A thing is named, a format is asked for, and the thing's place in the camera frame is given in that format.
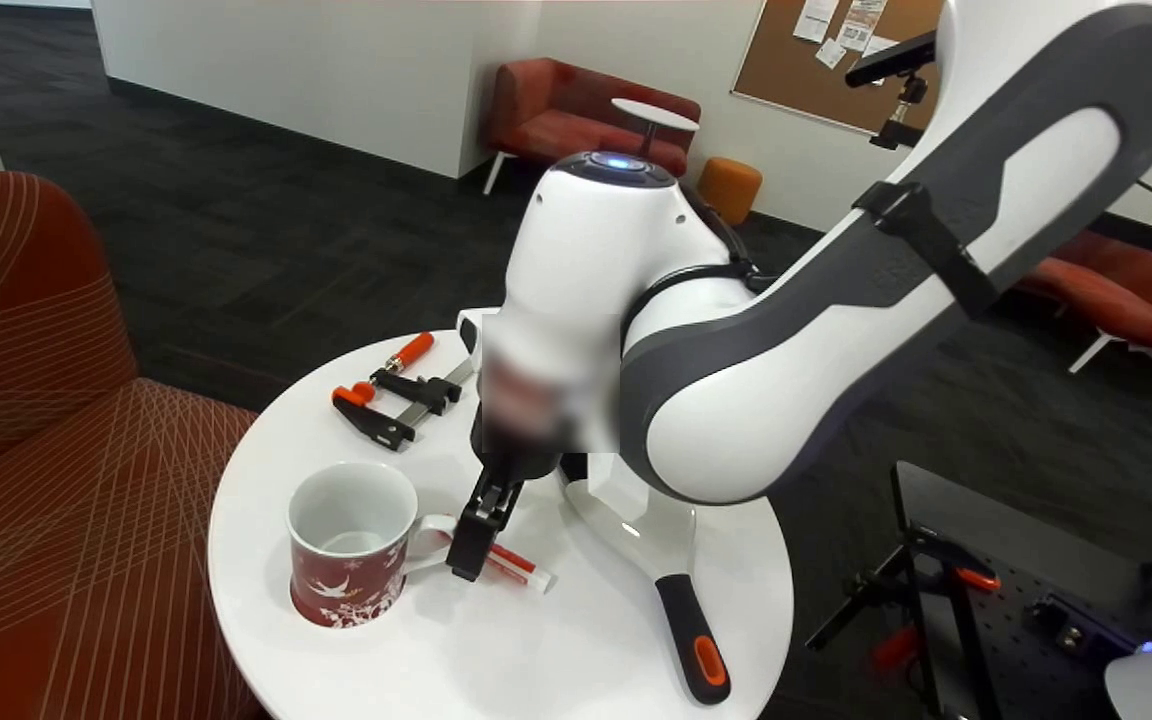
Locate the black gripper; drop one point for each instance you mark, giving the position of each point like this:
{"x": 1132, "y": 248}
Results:
{"x": 517, "y": 434}

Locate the red and white marker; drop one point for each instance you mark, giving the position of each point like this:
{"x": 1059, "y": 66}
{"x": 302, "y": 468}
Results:
{"x": 522, "y": 569}

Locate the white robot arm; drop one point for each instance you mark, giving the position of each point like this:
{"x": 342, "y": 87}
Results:
{"x": 633, "y": 332}

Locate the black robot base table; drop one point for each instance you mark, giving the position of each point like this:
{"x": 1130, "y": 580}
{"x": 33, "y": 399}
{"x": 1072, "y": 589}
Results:
{"x": 1006, "y": 616}

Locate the red and white mug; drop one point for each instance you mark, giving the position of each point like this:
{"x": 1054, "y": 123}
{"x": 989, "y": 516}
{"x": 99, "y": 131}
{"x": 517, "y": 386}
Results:
{"x": 357, "y": 538}

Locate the large black orange bar clamp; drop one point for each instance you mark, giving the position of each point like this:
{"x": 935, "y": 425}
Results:
{"x": 420, "y": 393}

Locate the small black orange clamp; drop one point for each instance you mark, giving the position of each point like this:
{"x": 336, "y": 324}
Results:
{"x": 357, "y": 409}

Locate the round white table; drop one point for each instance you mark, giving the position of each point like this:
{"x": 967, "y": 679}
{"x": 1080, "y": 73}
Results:
{"x": 555, "y": 628}

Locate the red armchair background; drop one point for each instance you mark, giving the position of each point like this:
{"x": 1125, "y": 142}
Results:
{"x": 544, "y": 108}

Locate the orange round stool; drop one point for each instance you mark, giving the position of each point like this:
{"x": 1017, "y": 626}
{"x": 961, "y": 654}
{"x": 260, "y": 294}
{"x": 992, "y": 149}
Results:
{"x": 728, "y": 188}

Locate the small white side table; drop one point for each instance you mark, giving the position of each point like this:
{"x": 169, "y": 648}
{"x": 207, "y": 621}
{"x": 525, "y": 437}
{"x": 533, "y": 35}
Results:
{"x": 654, "y": 114}

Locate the orange corner sofa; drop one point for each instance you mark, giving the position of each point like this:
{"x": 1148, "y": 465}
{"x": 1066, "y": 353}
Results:
{"x": 106, "y": 486}

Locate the orange clamp on base rear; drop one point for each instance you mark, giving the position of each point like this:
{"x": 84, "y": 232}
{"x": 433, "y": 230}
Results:
{"x": 896, "y": 654}

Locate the orange clamp on base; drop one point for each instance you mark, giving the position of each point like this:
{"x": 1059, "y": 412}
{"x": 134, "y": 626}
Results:
{"x": 967, "y": 566}
{"x": 896, "y": 654}

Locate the orange clamp on base front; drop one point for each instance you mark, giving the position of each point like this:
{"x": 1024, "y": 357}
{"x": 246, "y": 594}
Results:
{"x": 967, "y": 566}

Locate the cork notice board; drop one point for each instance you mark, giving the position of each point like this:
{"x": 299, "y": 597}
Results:
{"x": 806, "y": 50}

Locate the red bench white legs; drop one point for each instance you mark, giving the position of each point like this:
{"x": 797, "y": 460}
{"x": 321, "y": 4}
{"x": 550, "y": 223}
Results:
{"x": 1106, "y": 283}

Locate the black camera stand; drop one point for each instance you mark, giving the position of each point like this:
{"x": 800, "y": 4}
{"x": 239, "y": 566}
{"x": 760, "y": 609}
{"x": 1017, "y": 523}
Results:
{"x": 911, "y": 114}

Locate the black stereo camera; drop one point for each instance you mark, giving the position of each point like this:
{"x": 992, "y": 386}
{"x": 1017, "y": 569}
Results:
{"x": 892, "y": 60}

